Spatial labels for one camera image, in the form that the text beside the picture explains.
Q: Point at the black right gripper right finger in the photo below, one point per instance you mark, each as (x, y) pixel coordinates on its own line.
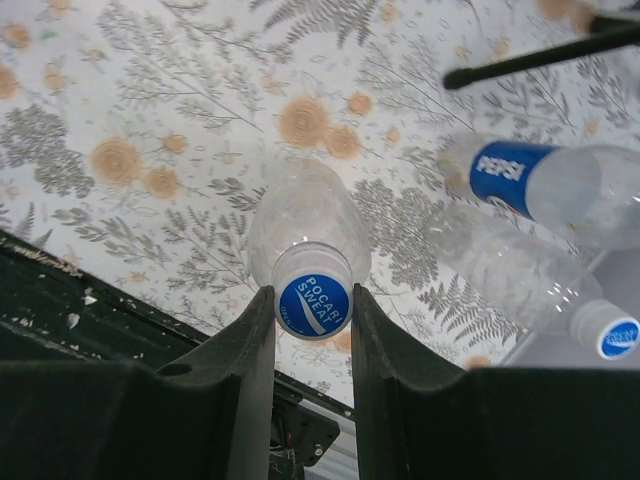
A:
(418, 416)

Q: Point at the black music stand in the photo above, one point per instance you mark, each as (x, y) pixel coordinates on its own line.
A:
(605, 34)

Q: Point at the clear bottle blue label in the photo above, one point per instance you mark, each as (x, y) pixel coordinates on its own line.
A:
(585, 194)

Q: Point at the blue white bottle cap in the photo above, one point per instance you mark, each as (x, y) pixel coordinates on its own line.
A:
(611, 332)
(313, 291)

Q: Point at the clear plastic bottle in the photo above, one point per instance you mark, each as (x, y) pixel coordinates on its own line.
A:
(306, 202)
(532, 282)

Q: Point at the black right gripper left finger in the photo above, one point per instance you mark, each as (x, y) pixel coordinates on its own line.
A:
(205, 415)

